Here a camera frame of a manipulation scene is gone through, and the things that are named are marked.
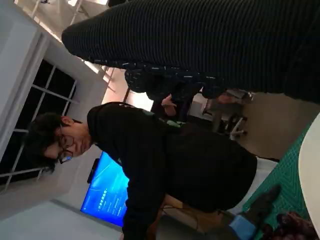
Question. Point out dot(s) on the red toy grape bunch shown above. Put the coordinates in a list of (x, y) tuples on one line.
[(295, 227)]

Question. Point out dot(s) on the white plate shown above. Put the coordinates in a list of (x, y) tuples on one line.
[(311, 170)]

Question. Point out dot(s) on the person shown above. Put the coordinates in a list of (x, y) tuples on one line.
[(168, 106), (162, 160)]

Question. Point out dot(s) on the office chair base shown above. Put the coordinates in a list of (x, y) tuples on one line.
[(235, 127)]

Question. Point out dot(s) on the wooden table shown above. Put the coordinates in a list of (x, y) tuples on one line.
[(180, 208)]

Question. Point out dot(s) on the computer monitor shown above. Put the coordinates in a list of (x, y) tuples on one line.
[(105, 195)]

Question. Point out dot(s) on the green cutting mat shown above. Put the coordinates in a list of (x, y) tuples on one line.
[(285, 175)]

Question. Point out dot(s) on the dark window with white frame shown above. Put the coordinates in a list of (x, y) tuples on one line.
[(45, 100)]

